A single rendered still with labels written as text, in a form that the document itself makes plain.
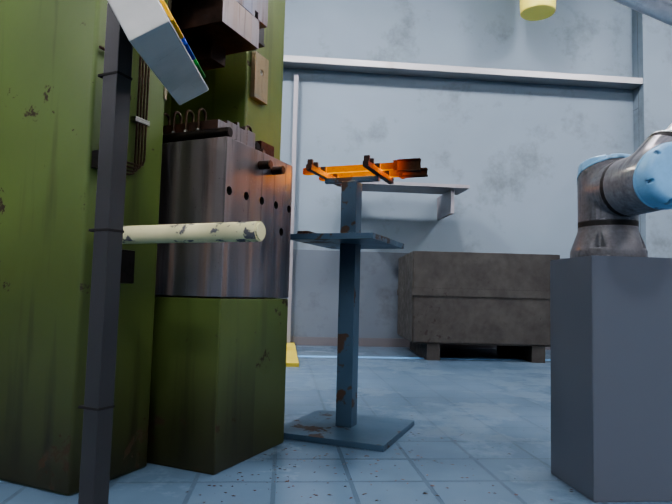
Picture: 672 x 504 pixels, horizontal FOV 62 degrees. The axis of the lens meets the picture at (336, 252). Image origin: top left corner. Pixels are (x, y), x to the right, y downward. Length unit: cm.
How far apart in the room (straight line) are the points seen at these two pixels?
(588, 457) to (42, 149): 158
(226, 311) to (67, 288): 40
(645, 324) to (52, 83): 162
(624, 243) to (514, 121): 451
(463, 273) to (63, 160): 340
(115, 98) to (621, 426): 139
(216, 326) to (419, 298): 296
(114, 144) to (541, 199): 512
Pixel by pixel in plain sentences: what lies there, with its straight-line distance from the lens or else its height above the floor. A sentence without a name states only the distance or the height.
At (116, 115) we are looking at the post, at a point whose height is 83.
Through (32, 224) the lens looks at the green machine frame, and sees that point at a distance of 162.
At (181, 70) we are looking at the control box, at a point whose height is 94.
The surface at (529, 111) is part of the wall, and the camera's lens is 614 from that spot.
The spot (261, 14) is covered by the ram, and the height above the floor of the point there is 139.
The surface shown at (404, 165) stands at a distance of 203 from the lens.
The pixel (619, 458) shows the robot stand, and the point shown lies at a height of 10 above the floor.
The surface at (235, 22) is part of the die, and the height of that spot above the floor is 130.
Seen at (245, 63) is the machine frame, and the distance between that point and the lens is 215.
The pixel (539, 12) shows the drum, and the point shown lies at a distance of 608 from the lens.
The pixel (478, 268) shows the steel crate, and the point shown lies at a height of 71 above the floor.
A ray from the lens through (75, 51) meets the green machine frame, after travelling 163.
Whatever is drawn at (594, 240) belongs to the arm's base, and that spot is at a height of 64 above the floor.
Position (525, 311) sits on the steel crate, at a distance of 458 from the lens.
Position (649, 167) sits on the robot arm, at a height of 79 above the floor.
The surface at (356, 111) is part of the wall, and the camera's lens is 565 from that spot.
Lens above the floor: 49
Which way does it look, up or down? 4 degrees up
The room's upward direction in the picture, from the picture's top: 1 degrees clockwise
